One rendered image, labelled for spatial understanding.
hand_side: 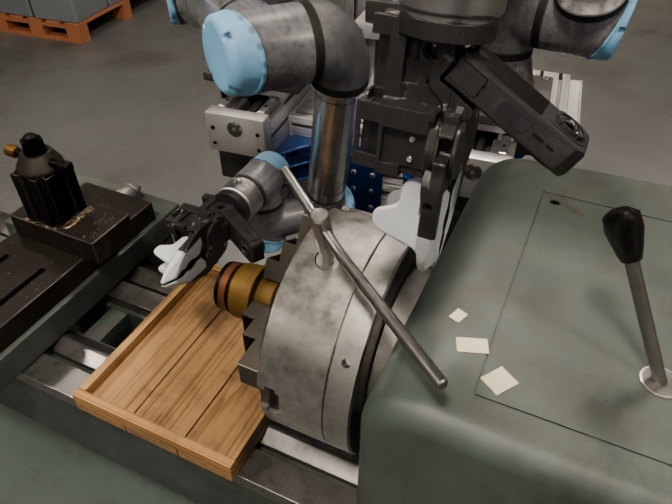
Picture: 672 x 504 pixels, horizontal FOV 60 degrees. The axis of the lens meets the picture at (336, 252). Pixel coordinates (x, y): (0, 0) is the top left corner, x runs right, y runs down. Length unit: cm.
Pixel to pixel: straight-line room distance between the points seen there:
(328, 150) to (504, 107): 63
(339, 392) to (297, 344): 7
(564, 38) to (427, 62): 71
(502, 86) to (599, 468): 31
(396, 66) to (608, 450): 35
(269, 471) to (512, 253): 49
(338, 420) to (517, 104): 42
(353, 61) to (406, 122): 47
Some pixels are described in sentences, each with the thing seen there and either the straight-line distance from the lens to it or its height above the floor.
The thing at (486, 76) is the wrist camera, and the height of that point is 151.
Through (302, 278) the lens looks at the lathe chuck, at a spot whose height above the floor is 122.
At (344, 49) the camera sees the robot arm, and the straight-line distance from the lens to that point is 88.
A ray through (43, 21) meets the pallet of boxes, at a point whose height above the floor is 12.
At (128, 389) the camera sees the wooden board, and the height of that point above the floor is 89.
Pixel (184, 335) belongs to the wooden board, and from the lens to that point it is 110.
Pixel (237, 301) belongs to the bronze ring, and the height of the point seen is 109.
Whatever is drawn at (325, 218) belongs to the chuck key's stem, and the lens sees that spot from 61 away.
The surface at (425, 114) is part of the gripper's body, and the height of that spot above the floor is 149.
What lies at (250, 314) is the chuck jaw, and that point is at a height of 110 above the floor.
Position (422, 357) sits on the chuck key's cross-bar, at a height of 130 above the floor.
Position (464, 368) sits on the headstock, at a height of 126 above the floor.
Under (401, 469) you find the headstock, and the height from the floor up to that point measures 117.
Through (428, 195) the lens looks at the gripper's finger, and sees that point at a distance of 44.
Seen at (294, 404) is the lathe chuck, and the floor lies 110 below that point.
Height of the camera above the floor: 169
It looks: 41 degrees down
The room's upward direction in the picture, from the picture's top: straight up
